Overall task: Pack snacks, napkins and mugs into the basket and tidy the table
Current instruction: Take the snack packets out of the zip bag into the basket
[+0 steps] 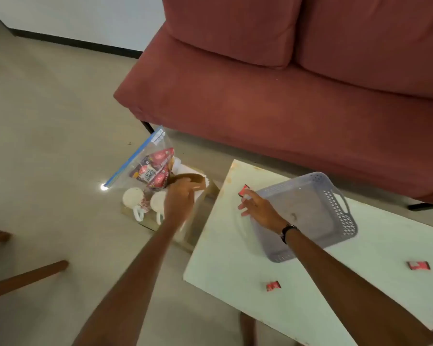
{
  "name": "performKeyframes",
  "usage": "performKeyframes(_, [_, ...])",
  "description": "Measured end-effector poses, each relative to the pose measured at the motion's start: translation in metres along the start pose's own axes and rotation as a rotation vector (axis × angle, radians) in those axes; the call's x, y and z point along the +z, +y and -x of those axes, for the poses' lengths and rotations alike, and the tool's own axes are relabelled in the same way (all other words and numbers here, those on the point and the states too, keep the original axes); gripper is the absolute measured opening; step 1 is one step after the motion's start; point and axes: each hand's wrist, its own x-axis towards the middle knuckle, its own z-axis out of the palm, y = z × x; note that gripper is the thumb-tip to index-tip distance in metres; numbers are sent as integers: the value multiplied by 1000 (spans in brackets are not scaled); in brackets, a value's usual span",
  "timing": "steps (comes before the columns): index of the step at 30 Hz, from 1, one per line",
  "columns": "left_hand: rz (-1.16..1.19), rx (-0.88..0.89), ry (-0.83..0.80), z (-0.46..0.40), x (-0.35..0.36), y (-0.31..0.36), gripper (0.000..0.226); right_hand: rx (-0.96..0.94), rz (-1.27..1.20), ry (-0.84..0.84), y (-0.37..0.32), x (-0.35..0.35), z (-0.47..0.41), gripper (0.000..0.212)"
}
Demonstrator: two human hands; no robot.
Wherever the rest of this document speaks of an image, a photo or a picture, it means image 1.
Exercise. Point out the person's right hand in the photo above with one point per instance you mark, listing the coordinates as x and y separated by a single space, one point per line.
261 212

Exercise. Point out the person's left hand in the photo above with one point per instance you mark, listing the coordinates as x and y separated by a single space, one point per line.
180 203

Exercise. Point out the white floral mug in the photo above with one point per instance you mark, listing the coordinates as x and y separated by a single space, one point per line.
157 205
132 199

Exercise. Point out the red candy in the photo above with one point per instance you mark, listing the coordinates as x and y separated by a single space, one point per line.
244 190
418 265
273 286

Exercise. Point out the brown wooden napkin holder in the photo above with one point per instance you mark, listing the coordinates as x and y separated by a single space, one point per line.
196 178

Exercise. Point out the white paper napkins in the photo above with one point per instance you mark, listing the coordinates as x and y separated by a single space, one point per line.
177 165

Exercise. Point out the brown salted peanuts packet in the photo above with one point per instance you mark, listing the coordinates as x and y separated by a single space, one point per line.
144 171

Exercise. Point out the grey plastic basket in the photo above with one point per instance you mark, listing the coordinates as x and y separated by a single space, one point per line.
310 208

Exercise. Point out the clear blue-sealed zip bag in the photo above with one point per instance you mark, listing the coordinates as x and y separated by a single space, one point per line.
130 165

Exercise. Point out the person's left forearm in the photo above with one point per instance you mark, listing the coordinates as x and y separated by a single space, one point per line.
137 284

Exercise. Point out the person's right forearm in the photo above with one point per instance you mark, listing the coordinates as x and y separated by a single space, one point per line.
346 291

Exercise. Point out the white coffee table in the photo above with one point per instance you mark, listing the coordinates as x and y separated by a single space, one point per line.
238 270

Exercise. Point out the person's left leg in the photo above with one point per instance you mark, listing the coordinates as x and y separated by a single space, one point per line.
247 329

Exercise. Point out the beige plastic stool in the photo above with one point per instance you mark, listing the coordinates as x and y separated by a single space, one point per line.
202 223

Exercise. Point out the black wristband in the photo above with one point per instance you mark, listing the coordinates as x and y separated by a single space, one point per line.
288 232

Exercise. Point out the red fabric sofa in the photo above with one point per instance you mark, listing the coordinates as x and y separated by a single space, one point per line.
274 104

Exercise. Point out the red sofa back cushion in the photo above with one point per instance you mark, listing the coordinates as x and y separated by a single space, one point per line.
231 28
375 39

